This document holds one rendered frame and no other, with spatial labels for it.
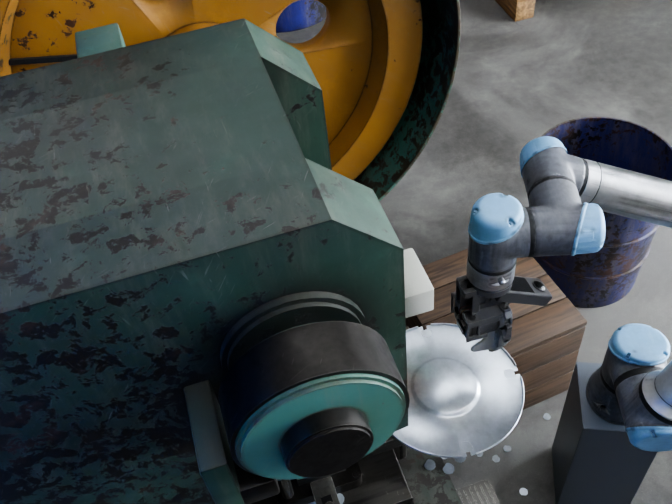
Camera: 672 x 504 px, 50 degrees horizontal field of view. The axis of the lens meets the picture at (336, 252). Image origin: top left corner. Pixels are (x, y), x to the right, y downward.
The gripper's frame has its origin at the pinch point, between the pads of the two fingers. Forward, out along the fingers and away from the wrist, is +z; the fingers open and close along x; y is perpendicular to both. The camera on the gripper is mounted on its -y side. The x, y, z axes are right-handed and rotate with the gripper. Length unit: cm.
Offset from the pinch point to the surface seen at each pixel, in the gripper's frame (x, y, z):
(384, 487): 11.9, 25.7, 16.9
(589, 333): -47, -61, 87
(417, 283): 18, 21, -46
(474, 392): 3.4, 4.8, 8.7
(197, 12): -36, 36, -56
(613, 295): -55, -73, 82
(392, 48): -33, 6, -44
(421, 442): 9.7, 17.6, 8.7
